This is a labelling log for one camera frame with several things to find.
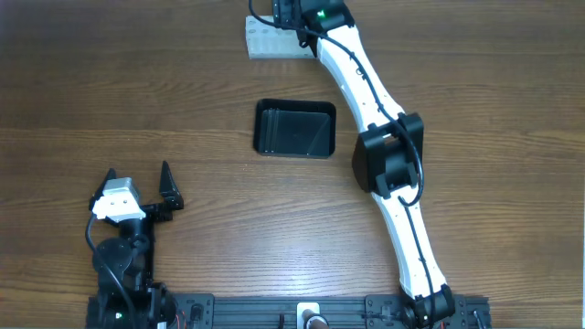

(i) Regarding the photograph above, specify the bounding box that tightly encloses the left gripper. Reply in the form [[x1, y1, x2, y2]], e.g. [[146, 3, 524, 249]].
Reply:
[[89, 159, 186, 224]]

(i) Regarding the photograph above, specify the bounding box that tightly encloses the white test tube rack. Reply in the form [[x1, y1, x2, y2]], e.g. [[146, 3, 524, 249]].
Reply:
[[245, 16, 319, 60]]

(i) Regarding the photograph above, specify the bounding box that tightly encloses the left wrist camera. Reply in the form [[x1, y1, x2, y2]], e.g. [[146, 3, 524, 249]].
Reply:
[[90, 176, 147, 224]]

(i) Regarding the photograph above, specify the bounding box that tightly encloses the black tray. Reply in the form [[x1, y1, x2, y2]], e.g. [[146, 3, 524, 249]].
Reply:
[[252, 98, 337, 160]]

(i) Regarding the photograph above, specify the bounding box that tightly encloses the mounting rail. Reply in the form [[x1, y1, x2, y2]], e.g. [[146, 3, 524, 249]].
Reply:
[[86, 292, 493, 329]]

